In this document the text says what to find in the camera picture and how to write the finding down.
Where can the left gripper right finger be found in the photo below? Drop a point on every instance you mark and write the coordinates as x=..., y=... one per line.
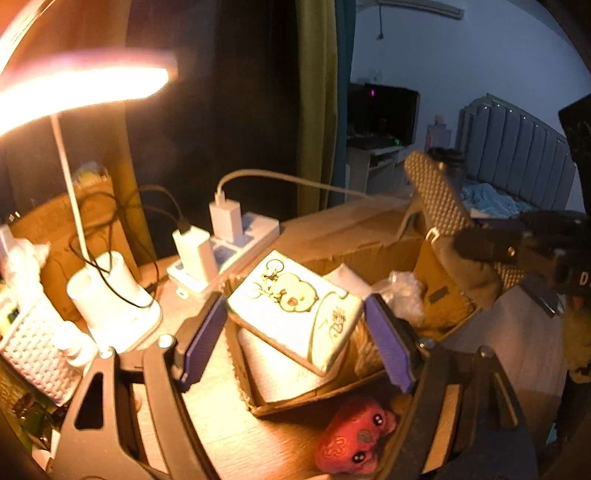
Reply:
x=489, y=439

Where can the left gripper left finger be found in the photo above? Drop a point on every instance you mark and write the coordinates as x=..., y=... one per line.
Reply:
x=100, y=437

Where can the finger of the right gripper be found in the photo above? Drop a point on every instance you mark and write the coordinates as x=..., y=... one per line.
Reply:
x=512, y=221
x=509, y=248

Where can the grey dotted glove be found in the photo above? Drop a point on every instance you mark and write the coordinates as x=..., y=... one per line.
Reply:
x=445, y=215

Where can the pink plush toy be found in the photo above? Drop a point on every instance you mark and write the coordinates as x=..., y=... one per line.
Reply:
x=349, y=444

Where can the clear plastic bag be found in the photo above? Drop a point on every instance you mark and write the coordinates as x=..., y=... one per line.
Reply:
x=403, y=293

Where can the white towel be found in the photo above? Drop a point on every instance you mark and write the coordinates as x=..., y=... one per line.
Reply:
x=279, y=378

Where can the cartoon print white cloth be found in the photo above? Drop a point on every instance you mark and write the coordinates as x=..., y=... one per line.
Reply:
x=296, y=311

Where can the blue blanket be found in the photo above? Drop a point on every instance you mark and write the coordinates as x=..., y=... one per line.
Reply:
x=483, y=200

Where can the grey bed headboard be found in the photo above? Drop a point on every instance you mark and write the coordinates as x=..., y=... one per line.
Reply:
x=515, y=152

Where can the steel travel mug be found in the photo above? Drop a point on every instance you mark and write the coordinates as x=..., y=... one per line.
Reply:
x=450, y=161

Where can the white woven basket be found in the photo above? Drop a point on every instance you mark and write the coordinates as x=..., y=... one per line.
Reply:
x=29, y=348

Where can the clear water bottle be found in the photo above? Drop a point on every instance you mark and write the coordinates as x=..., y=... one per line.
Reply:
x=438, y=134

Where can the brown cardboard box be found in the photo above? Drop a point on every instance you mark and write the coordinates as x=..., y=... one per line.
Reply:
x=355, y=245

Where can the black computer monitor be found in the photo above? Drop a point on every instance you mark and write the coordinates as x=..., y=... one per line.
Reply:
x=381, y=116

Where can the brown cardboard carton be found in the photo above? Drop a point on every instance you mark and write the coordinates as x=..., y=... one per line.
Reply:
x=53, y=223

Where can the white air conditioner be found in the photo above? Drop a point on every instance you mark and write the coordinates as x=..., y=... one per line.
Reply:
x=428, y=6

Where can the white power strip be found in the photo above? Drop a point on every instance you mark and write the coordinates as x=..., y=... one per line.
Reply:
x=258, y=232

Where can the yellow curtain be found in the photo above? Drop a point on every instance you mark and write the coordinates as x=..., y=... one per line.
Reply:
x=318, y=67

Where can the white charger with black cable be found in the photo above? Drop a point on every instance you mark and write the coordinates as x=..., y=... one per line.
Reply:
x=195, y=248

